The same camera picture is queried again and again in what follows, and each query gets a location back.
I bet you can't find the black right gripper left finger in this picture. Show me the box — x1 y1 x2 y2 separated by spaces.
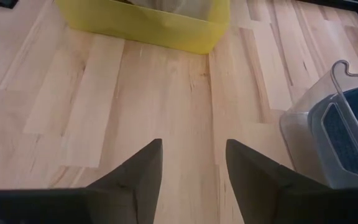
0 138 163 224

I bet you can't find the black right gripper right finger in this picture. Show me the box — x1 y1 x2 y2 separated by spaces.
225 139 358 224

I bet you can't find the beige cap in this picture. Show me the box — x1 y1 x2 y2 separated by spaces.
129 0 213 21

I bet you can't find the clear plastic bin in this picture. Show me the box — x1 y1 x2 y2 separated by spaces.
278 59 358 190

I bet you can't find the yellow plastic bin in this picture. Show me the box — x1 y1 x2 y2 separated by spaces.
55 0 231 55

